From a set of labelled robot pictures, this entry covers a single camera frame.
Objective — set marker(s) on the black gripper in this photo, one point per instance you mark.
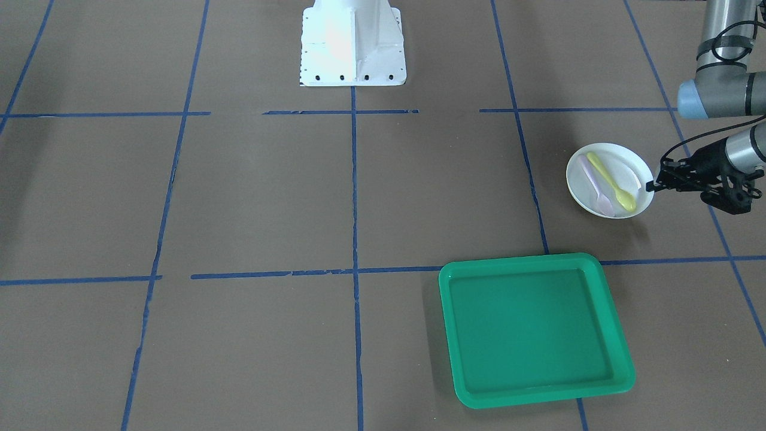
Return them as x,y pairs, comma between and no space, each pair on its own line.
710,158

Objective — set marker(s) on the white round plate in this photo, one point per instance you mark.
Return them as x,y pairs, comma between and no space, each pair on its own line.
629,170

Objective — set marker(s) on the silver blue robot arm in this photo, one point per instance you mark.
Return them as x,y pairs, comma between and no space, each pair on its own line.
723,86

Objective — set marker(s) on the yellow plastic spoon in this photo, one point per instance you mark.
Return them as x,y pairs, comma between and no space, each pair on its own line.
623,197

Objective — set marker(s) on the pink plastic spoon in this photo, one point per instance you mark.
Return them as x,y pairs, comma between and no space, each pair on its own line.
601,203

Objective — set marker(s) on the green plastic tray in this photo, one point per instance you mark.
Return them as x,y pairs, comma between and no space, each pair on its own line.
534,329

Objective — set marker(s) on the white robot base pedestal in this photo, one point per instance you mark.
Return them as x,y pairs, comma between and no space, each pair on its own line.
352,43

